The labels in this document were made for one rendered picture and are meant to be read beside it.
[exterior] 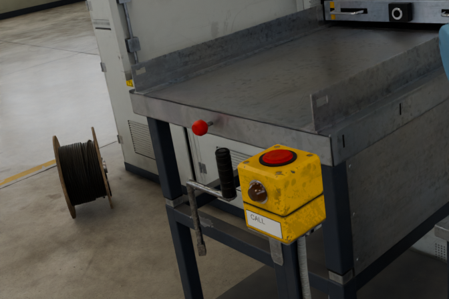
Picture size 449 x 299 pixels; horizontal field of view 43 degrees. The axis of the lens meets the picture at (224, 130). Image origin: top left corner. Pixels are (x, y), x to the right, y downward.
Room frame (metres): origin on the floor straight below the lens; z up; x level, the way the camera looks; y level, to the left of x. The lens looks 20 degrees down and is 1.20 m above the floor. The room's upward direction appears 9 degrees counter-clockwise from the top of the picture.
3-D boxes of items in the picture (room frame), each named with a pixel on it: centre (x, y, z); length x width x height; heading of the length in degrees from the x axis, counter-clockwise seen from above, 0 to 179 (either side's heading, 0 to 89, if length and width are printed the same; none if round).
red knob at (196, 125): (1.08, 0.04, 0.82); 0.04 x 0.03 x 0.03; 128
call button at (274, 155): (0.67, -0.06, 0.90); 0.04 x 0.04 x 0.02
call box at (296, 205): (0.67, -0.06, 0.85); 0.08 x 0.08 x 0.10; 38
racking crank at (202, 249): (1.10, 0.05, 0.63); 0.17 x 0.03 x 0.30; 38
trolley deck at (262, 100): (1.30, -0.24, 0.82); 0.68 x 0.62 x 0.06; 128
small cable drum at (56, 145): (2.46, 0.69, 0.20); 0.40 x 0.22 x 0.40; 13
